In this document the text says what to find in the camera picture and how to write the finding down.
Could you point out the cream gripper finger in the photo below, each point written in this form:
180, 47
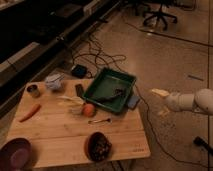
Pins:
164, 112
160, 92

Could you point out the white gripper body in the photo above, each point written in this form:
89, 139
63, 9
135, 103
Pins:
180, 102

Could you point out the blue sponge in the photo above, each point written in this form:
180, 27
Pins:
133, 101

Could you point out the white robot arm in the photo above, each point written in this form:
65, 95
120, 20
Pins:
200, 101

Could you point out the brown bowl with beans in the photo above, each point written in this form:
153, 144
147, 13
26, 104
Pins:
97, 147

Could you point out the purple bowl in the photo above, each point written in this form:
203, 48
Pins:
15, 154

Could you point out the black object at right edge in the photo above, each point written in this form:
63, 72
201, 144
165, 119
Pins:
200, 142

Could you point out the dark cloth in tray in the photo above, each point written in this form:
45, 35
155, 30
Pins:
116, 93

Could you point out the green plastic tray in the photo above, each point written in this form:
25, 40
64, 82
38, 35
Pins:
105, 83

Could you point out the metal spoon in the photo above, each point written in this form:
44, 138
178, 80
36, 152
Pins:
99, 121

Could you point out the orange fruit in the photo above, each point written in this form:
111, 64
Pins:
88, 110

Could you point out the black office chair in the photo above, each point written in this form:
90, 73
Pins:
158, 15

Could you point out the dark rectangular block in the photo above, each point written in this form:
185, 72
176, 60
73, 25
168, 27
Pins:
79, 90

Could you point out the black power adapter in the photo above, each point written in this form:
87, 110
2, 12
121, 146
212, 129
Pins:
79, 71

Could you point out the corn cob with husk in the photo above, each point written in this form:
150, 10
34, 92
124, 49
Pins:
74, 104

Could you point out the orange carrot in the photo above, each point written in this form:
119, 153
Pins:
32, 112

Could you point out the small metal can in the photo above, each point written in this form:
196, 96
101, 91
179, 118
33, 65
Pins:
33, 91

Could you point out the dark shelf unit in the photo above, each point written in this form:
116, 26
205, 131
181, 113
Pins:
32, 32

